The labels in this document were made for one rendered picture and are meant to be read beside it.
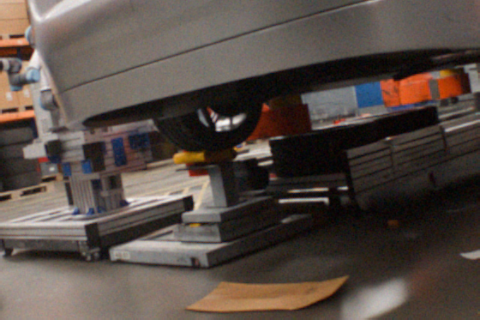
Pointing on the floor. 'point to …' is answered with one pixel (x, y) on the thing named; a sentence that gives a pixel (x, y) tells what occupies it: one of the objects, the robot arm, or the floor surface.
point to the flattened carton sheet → (266, 296)
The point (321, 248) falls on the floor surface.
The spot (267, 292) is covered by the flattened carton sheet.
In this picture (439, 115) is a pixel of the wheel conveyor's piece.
